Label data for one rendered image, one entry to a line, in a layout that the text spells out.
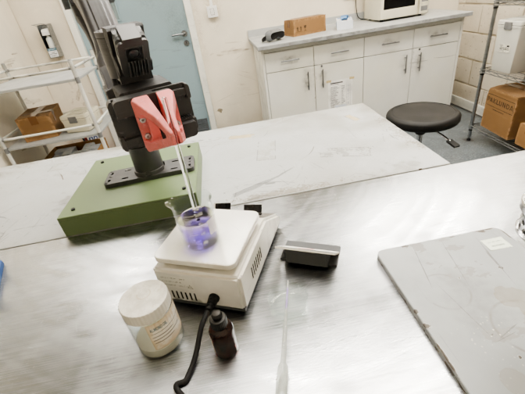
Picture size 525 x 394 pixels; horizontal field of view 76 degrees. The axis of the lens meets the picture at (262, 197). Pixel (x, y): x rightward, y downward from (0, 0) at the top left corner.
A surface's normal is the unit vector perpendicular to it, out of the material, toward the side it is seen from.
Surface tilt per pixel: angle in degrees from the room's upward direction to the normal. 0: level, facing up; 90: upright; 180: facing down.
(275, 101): 90
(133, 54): 128
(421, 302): 0
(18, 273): 0
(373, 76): 90
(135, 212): 90
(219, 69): 90
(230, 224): 0
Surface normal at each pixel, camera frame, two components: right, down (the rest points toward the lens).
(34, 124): 0.28, 0.47
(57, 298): -0.13, -0.84
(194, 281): -0.27, 0.54
